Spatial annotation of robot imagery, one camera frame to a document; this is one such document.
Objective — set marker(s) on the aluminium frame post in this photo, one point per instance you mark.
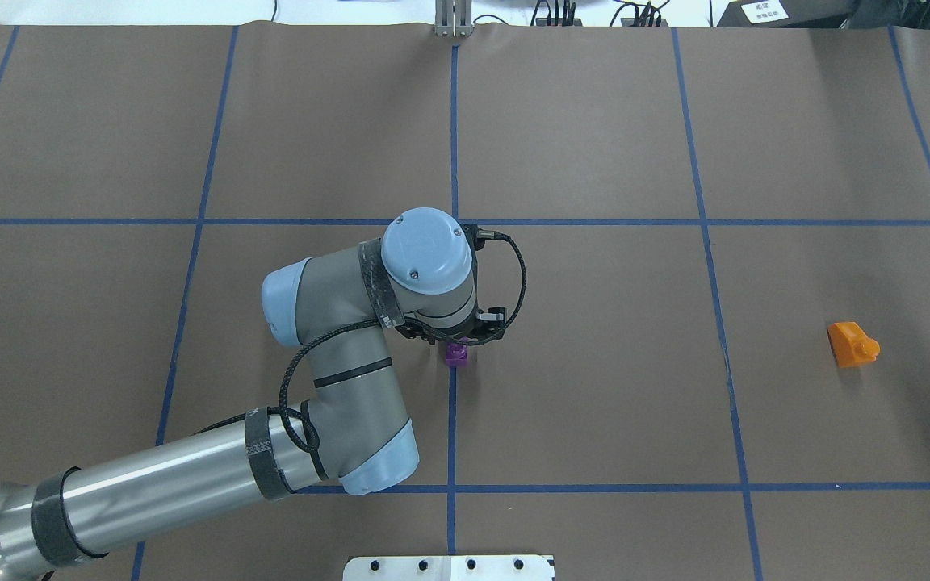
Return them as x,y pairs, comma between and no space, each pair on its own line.
453,18

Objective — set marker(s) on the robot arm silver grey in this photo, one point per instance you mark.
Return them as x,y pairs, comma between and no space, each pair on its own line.
340,412

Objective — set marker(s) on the orange trapezoid block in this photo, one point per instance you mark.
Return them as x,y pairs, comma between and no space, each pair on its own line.
851,346

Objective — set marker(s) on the black box white label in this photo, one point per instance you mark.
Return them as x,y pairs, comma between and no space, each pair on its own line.
786,14

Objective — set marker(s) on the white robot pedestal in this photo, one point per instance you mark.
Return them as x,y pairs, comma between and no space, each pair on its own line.
451,567

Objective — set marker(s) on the purple trapezoid block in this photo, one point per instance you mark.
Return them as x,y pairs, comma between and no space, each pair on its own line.
456,356

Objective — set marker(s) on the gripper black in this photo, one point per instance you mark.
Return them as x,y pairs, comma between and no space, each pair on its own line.
450,338

